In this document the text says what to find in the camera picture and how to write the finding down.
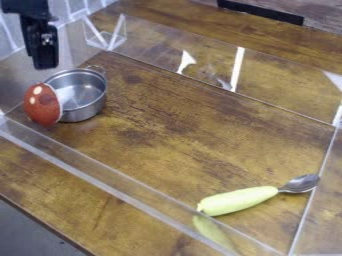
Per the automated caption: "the black bar on back table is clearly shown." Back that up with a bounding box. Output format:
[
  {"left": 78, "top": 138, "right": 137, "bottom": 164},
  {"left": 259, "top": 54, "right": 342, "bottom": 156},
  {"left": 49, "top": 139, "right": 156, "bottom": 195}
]
[{"left": 216, "top": 0, "right": 304, "bottom": 26}]

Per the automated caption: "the white plush mushroom red cap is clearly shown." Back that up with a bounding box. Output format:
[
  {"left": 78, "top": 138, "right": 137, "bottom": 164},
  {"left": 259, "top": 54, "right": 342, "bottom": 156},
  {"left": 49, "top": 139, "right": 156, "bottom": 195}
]
[{"left": 22, "top": 82, "right": 62, "bottom": 127}]

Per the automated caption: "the green handled metal spoon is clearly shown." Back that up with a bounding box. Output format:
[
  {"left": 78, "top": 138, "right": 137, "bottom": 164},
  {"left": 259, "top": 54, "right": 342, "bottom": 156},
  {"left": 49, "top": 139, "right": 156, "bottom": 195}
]
[{"left": 196, "top": 174, "right": 320, "bottom": 216}]

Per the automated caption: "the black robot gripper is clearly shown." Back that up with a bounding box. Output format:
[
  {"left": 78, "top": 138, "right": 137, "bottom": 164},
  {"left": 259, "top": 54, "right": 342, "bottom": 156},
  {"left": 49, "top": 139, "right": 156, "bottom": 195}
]
[{"left": 0, "top": 0, "right": 58, "bottom": 70}]

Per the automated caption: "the silver metal pot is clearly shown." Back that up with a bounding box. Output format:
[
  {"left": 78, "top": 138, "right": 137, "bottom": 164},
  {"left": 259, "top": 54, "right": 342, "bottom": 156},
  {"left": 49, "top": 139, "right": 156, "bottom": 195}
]
[{"left": 45, "top": 65, "right": 108, "bottom": 123}]

